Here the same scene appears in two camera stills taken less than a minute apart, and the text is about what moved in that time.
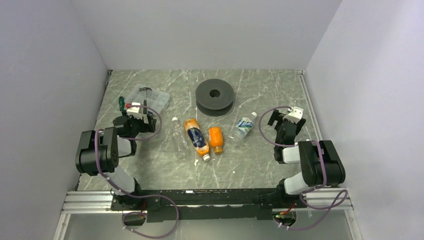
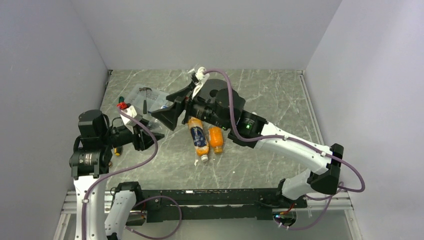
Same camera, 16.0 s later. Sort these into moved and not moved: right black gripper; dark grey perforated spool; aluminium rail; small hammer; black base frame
Moved: right black gripper
Not moved: black base frame; aluminium rail; small hammer; dark grey perforated spool
